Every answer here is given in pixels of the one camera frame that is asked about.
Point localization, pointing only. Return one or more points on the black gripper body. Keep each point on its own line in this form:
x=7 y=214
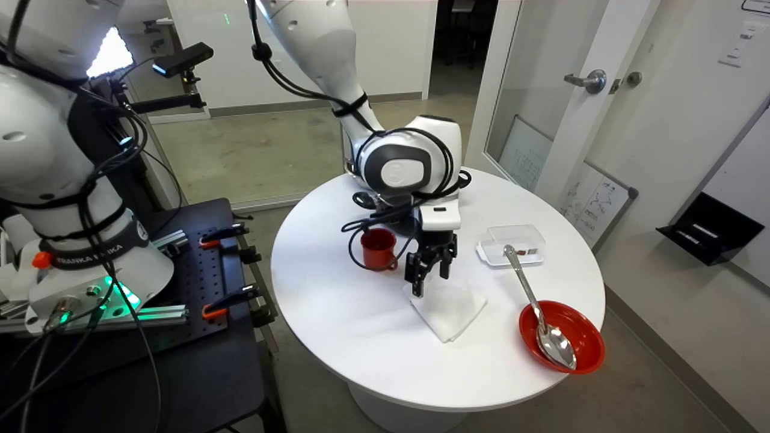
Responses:
x=435 y=247

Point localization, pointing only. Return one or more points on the white towel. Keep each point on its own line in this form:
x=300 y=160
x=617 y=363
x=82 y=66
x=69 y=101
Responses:
x=448 y=308

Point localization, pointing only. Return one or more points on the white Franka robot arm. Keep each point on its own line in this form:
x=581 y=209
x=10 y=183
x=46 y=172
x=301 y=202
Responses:
x=322 y=49

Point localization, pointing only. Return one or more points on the red metal cup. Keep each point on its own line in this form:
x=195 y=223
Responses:
x=377 y=250

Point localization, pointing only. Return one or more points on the white plate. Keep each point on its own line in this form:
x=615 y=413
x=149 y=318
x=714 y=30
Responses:
x=513 y=242

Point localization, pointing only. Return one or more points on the metal serving spoon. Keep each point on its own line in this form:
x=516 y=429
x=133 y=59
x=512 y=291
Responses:
x=554 y=339

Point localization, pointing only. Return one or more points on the red plastic bowl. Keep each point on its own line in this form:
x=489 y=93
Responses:
x=581 y=337

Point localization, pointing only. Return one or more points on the small leaning whiteboard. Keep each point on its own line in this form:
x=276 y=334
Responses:
x=598 y=201

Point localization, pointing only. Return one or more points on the orange black bar clamp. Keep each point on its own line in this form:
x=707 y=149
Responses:
x=230 y=304
x=220 y=237

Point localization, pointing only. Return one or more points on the black robot workbench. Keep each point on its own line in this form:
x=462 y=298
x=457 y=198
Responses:
x=200 y=377

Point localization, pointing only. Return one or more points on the small silver door knob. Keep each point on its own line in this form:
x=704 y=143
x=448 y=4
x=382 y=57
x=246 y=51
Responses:
x=628 y=79

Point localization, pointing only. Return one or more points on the white door with glass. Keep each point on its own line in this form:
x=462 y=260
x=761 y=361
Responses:
x=617 y=40

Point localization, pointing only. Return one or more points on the orange knob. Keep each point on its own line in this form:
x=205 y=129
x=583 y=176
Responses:
x=41 y=260

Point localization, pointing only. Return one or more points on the bright LED light panel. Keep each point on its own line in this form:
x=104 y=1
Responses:
x=109 y=53

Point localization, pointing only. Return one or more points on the white table pedestal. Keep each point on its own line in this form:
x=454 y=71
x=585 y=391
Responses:
x=400 y=413

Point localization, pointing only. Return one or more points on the short aluminium rail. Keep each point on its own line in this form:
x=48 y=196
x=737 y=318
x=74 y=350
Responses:
x=169 y=242

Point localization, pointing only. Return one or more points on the long aluminium rail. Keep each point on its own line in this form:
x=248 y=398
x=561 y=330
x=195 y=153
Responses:
x=160 y=313

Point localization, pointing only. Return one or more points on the black wall file holder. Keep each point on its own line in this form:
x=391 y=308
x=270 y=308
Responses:
x=711 y=229

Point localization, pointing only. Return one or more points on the black stand-mounted camera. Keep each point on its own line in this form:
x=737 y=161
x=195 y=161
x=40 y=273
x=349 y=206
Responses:
x=184 y=59

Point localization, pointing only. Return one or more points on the black camera stand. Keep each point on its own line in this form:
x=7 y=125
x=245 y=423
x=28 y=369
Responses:
x=109 y=144

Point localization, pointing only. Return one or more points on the white light switch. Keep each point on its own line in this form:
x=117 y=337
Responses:
x=737 y=49

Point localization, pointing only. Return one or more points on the white wall sign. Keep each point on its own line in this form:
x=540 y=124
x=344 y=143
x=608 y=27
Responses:
x=758 y=6

